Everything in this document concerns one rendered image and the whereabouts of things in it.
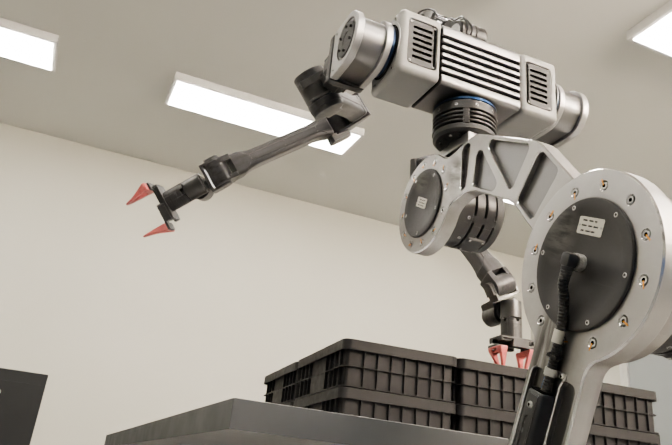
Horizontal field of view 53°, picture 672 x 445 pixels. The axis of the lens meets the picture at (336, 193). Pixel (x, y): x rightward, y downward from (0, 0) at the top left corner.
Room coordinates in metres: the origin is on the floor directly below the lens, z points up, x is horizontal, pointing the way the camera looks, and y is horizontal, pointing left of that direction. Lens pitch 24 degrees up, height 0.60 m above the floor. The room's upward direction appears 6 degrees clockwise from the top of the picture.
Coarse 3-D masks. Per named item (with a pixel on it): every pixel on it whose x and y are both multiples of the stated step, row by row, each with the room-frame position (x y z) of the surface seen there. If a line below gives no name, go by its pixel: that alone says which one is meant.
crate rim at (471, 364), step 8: (464, 360) 1.66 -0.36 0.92; (472, 360) 1.66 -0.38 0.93; (456, 368) 1.67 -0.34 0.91; (472, 368) 1.66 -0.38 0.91; (480, 368) 1.67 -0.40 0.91; (488, 368) 1.67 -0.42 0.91; (496, 368) 1.68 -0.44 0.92; (504, 368) 1.69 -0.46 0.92; (512, 368) 1.69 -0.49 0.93; (520, 368) 1.70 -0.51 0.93; (512, 376) 1.70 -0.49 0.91; (520, 376) 1.70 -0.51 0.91
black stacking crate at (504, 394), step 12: (456, 372) 1.69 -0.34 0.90; (468, 372) 1.67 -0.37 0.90; (480, 372) 1.68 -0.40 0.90; (456, 384) 1.67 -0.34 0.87; (468, 384) 1.66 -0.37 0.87; (480, 384) 1.68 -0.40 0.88; (492, 384) 1.69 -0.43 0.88; (504, 384) 1.70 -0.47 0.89; (516, 384) 1.71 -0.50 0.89; (456, 396) 1.69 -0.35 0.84; (468, 396) 1.67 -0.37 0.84; (480, 396) 1.68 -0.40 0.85; (492, 396) 1.69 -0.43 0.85; (504, 396) 1.70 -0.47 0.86; (516, 396) 1.71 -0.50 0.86; (492, 408) 1.68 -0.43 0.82; (504, 408) 1.70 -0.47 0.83; (516, 408) 1.71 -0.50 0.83
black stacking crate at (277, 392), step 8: (288, 376) 2.05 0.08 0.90; (296, 376) 1.98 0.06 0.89; (272, 384) 2.21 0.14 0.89; (280, 384) 2.14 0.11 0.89; (288, 384) 2.05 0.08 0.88; (296, 384) 1.97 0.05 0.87; (272, 392) 2.21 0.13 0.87; (280, 392) 2.10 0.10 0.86; (288, 392) 2.02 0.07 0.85; (296, 392) 1.97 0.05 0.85; (272, 400) 2.19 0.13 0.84; (280, 400) 2.09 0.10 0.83; (288, 400) 1.99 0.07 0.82
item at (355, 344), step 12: (324, 348) 1.71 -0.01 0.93; (336, 348) 1.62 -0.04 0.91; (348, 348) 1.57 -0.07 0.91; (360, 348) 1.58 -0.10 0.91; (372, 348) 1.58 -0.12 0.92; (384, 348) 1.59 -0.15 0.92; (396, 348) 1.60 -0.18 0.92; (300, 360) 1.91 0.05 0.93; (312, 360) 1.80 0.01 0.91; (420, 360) 1.62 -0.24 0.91; (432, 360) 1.63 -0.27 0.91; (444, 360) 1.64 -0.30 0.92; (456, 360) 1.65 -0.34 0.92
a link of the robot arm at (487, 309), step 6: (486, 288) 1.77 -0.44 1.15; (492, 288) 1.75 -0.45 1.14; (516, 288) 1.78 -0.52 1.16; (486, 294) 1.78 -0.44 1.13; (492, 294) 1.76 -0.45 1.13; (510, 294) 1.77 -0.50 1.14; (492, 300) 1.78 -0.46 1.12; (498, 300) 1.76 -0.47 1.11; (486, 306) 1.85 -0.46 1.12; (492, 306) 1.82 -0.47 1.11; (486, 312) 1.85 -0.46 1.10; (492, 312) 1.82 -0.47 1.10; (486, 318) 1.85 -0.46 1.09; (492, 318) 1.83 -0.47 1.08; (498, 318) 1.82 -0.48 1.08; (486, 324) 1.87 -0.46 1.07; (492, 324) 1.86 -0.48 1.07; (498, 324) 1.85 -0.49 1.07
